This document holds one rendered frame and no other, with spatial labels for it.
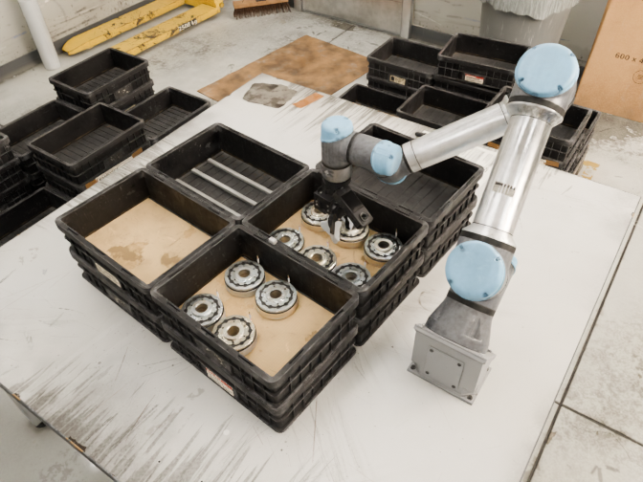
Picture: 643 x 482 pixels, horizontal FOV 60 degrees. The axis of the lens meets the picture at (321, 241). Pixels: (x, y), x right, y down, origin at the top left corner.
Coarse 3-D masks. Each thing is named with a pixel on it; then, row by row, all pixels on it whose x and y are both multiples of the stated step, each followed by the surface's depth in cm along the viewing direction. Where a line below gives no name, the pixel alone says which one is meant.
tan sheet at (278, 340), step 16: (224, 272) 147; (208, 288) 143; (224, 288) 143; (224, 304) 139; (240, 304) 139; (304, 304) 139; (256, 320) 136; (272, 320) 135; (288, 320) 135; (304, 320) 135; (320, 320) 135; (272, 336) 132; (288, 336) 132; (304, 336) 132; (256, 352) 129; (272, 352) 129; (288, 352) 129; (272, 368) 126
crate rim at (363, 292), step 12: (312, 168) 162; (300, 180) 158; (360, 192) 154; (264, 204) 151; (384, 204) 150; (252, 216) 148; (408, 216) 146; (252, 228) 144; (420, 228) 143; (420, 240) 143; (396, 252) 137; (408, 252) 139; (312, 264) 135; (396, 264) 136; (336, 276) 132; (372, 276) 131; (384, 276) 134; (360, 288) 129; (372, 288) 131
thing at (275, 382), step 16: (288, 256) 137; (176, 272) 134; (320, 272) 133; (160, 288) 131; (160, 304) 129; (352, 304) 126; (192, 320) 123; (336, 320) 123; (208, 336) 120; (320, 336) 120; (224, 352) 119; (304, 352) 117; (256, 368) 114; (288, 368) 114; (272, 384) 113
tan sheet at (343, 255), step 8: (312, 200) 167; (296, 216) 162; (288, 224) 160; (296, 224) 160; (304, 232) 157; (312, 232) 157; (320, 232) 157; (376, 232) 156; (304, 240) 155; (312, 240) 155; (320, 240) 155; (328, 240) 155; (336, 248) 152; (344, 248) 152; (360, 248) 152; (336, 256) 150; (344, 256) 150; (352, 256) 150; (360, 256) 150; (368, 264) 148; (376, 272) 146
